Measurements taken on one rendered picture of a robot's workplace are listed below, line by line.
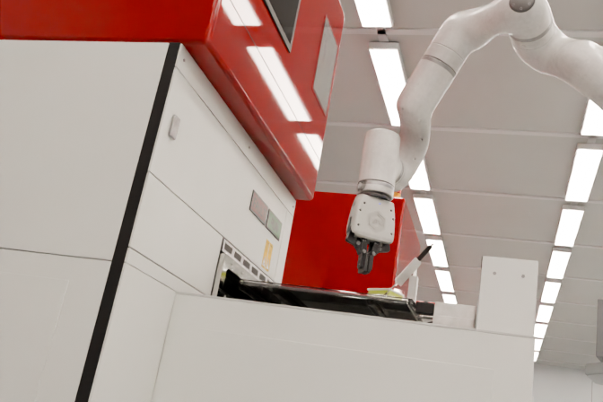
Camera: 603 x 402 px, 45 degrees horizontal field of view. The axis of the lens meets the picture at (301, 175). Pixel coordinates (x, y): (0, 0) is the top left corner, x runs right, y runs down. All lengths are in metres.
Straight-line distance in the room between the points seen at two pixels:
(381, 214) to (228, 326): 0.50
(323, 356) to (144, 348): 0.30
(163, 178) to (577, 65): 0.88
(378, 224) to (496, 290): 0.41
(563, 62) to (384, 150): 0.42
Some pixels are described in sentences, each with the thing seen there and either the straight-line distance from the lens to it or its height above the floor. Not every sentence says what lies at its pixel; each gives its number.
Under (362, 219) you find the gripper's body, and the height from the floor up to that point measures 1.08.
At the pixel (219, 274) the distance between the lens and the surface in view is 1.53.
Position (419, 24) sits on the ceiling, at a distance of 3.99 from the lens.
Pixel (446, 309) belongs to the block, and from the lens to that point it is 1.50.
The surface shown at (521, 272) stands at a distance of 1.32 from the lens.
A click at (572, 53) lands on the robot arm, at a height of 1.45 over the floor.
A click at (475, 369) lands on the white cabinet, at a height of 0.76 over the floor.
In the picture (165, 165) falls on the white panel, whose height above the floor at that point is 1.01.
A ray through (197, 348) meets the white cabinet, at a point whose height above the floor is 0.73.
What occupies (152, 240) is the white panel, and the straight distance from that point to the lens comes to 1.26.
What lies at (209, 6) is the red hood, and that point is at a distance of 1.35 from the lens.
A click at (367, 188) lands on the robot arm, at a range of 1.64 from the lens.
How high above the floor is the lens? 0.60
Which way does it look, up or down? 20 degrees up
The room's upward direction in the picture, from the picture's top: 10 degrees clockwise
